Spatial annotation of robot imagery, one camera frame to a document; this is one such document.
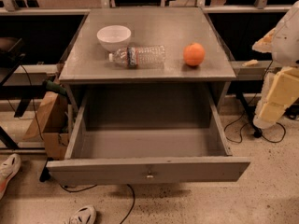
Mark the cardboard box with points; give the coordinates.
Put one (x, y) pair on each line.
(48, 125)

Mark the black chair at left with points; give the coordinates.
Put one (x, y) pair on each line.
(10, 56)

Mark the white sneaker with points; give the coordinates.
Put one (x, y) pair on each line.
(85, 215)
(8, 169)

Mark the clear plastic water bottle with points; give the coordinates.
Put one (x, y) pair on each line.
(134, 57)

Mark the right white sneaker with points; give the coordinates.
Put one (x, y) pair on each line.
(85, 215)

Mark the grey cabinet table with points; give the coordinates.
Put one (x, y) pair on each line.
(172, 27)

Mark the orange fruit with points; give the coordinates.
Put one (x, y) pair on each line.
(194, 54)

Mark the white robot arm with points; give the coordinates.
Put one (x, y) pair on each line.
(282, 42)

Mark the green handled tool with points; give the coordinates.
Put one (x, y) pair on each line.
(51, 86)

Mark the white ceramic bowl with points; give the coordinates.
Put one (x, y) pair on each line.
(114, 37)

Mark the metal drawer knob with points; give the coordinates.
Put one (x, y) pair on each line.
(149, 175)

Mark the open grey top drawer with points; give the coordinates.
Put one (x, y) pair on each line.
(121, 134)

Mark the left white sneaker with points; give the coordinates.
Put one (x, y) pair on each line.
(8, 169)

